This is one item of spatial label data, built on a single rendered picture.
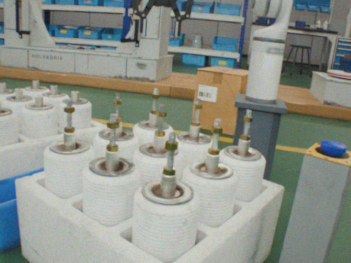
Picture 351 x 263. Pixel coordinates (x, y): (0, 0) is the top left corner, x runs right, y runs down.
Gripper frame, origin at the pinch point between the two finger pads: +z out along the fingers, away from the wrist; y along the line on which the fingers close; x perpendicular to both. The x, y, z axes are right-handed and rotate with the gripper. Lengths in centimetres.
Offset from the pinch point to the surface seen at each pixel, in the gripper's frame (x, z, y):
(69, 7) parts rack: -487, -29, 154
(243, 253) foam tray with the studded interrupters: 27.3, 36.7, -17.8
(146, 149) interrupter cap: 17.2, 21.7, 1.0
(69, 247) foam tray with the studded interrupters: 30.5, 34.9, 12.4
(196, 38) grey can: -446, 6, -54
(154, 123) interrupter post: 0.8, 21.0, -0.2
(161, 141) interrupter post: 17.4, 19.7, -1.7
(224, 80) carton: -84, 21, -32
